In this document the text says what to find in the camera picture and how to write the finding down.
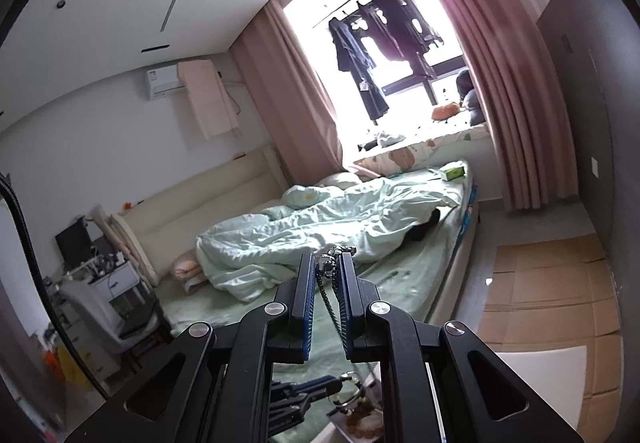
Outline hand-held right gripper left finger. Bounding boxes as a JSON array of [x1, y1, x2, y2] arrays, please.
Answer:
[[65, 253, 317, 443]]

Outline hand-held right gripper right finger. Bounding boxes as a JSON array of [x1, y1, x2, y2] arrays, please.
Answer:
[[338, 253, 586, 443]]

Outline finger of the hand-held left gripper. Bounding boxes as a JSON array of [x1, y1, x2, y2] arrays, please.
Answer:
[[270, 397, 313, 430], [271, 374, 346, 400]]

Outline green beaded necklace chain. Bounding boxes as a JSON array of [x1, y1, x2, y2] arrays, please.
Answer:
[[316, 245, 357, 374]]

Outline white tray of beads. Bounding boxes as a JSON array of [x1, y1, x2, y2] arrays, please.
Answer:
[[327, 373, 387, 443]]

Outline cream upholstered bed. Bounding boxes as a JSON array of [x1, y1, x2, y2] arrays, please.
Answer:
[[110, 143, 482, 424]]

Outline light green quilt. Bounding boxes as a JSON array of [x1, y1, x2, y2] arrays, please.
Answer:
[[195, 179, 469, 304]]

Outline black cloth item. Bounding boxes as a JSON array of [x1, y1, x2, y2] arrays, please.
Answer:
[[409, 208, 442, 242]]

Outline pink pillow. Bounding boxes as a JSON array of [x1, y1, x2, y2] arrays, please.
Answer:
[[172, 250, 209, 297]]

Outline cream pillow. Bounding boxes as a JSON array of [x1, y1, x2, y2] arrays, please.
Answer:
[[318, 171, 362, 190]]

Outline green tissue box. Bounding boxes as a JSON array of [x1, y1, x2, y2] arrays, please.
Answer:
[[439, 162, 469, 182]]

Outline printed window seat cushion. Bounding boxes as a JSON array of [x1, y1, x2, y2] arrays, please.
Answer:
[[354, 125, 490, 174]]

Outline small clothes pile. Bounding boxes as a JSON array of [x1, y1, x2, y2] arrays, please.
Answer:
[[358, 130, 407, 152]]

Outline white bedside cabinet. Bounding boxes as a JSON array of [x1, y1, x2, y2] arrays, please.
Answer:
[[59, 259, 162, 355]]

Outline cream standing cushion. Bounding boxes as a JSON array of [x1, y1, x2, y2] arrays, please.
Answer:
[[92, 204, 157, 285]]

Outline flattened cardboard sheets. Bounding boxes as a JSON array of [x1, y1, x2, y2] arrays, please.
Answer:
[[481, 233, 627, 430]]

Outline pink curtain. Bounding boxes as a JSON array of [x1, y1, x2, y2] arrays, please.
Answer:
[[376, 0, 582, 220], [229, 0, 347, 190]]

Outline orange toy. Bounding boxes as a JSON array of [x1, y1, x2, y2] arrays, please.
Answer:
[[431, 102, 461, 122]]

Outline pink hanging cloth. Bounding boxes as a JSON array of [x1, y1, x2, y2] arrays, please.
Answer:
[[177, 60, 242, 142]]

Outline black monitor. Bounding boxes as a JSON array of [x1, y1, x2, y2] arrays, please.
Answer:
[[54, 217, 94, 267]]

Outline dark blue cushion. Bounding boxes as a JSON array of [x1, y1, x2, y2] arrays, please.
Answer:
[[456, 69, 487, 126]]

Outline dark hanging jacket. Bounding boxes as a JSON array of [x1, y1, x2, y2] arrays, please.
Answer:
[[327, 17, 391, 122]]

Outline white air conditioner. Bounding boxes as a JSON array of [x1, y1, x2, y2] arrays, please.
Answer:
[[145, 64, 187, 100]]

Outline dark hanging clothes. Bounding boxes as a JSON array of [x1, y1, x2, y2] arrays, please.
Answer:
[[357, 0, 445, 80]]

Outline silver ring bracelet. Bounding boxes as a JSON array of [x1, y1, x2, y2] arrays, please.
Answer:
[[332, 372, 367, 407]]

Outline black cable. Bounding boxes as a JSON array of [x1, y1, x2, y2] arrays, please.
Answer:
[[0, 171, 110, 400]]

